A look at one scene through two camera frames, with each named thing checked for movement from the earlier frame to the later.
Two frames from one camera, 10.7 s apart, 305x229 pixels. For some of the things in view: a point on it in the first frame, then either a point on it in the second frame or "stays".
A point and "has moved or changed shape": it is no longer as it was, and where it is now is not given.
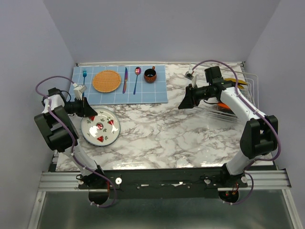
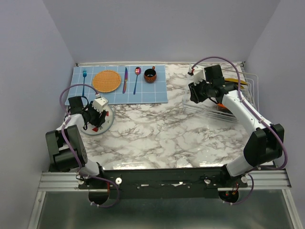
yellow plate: x=239 y=82 stays
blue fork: x=84 y=72 stays
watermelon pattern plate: x=102 y=130 has moved or changed shape
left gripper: x=86 y=109 -> x=97 y=121
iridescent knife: x=126 y=79 stays
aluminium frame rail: x=68 y=182 stays
